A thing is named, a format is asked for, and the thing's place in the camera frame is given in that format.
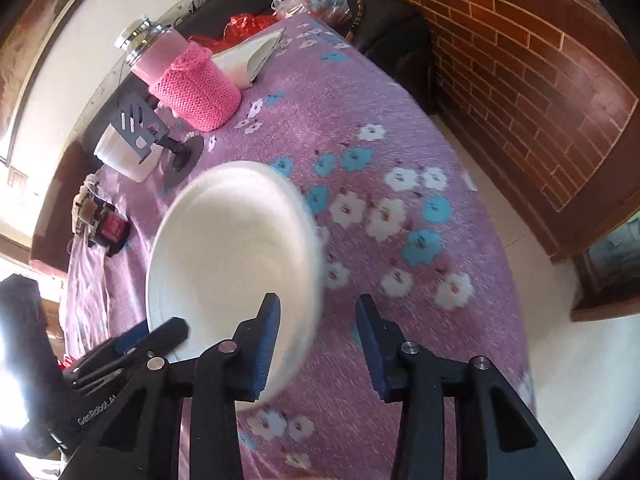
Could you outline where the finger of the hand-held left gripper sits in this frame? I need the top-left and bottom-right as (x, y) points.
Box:
(62, 316), (191, 378)
(70, 367), (126, 393)

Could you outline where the brick-pattern wooden cabinet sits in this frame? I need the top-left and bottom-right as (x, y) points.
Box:
(352, 0), (640, 323)

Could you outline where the framed wall picture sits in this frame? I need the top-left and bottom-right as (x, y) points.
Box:
(0, 0), (108, 166)

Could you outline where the pink knit-sleeved bottle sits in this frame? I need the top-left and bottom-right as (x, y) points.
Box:
(114, 17), (242, 133)

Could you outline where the purple floral tablecloth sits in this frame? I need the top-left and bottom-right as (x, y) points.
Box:
(60, 12), (536, 480)

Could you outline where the red plastic bag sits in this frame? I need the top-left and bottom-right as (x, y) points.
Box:
(190, 14), (278, 53)

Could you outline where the black sofa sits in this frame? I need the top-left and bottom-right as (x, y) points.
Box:
(175, 0), (431, 111)

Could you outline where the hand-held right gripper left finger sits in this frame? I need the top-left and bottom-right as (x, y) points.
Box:
(60, 291), (282, 480)

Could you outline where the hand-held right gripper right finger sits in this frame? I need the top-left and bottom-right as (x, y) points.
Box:
(354, 294), (576, 480)

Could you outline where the large white bowl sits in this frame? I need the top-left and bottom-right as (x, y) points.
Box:
(145, 160), (328, 413)

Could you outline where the white labelled plastic container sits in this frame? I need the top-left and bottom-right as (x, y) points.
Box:
(94, 122), (161, 183)

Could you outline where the black phone stand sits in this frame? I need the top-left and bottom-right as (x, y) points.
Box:
(109, 92), (205, 187)

